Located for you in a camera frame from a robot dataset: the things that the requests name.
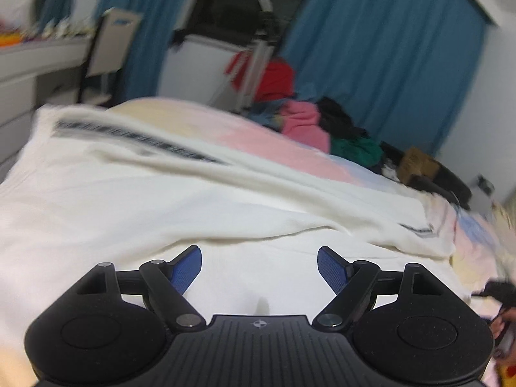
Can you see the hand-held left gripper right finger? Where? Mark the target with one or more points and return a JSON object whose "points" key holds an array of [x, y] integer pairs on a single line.
{"points": [[332, 268]]}

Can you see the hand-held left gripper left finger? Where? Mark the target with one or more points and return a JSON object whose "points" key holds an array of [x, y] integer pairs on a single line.
{"points": [[185, 268]]}

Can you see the white pants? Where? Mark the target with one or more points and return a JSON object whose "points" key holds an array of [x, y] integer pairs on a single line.
{"points": [[161, 209]]}

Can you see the person's right hand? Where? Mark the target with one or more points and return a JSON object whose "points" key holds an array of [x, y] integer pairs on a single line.
{"points": [[508, 318]]}

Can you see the pastel quilt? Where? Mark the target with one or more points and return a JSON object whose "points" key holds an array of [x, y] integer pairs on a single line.
{"points": [[471, 234]]}

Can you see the white patterned cloth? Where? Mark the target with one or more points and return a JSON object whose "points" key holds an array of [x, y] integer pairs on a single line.
{"points": [[389, 171]]}

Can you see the black sofa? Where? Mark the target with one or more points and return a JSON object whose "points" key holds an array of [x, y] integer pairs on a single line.
{"points": [[451, 181]]}

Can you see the green garment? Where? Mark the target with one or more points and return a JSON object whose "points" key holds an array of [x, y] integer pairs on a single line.
{"points": [[358, 149]]}

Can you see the brown paper bag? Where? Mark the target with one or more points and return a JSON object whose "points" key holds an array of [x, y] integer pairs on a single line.
{"points": [[417, 165]]}

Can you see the bed with pastel sheet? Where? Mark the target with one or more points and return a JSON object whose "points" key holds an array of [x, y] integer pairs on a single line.
{"points": [[242, 133]]}

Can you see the pink garment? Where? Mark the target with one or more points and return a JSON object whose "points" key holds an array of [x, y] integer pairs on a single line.
{"points": [[304, 123]]}

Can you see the black garment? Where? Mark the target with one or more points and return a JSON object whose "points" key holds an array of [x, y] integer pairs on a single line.
{"points": [[338, 117]]}

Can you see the blue cloth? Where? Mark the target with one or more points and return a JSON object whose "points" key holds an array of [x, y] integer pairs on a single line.
{"points": [[262, 117]]}

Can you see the red garment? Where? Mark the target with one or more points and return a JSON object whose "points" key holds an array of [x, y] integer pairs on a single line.
{"points": [[278, 78]]}

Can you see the wide blue curtain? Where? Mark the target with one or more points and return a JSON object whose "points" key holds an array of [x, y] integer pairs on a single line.
{"points": [[383, 68]]}

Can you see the garment steamer stand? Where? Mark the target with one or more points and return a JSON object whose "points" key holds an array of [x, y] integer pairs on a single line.
{"points": [[258, 56]]}

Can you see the white and black chair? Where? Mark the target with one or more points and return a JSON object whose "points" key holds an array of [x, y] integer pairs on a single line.
{"points": [[113, 44]]}

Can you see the narrow blue curtain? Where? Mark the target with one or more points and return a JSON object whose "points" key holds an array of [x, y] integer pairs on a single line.
{"points": [[149, 28]]}

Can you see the white dresser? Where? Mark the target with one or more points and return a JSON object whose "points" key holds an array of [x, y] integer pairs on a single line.
{"points": [[28, 72]]}

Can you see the row of cosmetic bottles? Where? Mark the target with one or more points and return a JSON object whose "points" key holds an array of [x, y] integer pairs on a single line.
{"points": [[68, 28]]}

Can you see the dark window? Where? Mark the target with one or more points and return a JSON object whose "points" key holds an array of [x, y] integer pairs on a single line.
{"points": [[242, 4]]}

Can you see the orange box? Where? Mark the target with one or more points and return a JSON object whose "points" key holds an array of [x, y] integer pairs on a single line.
{"points": [[9, 39]]}

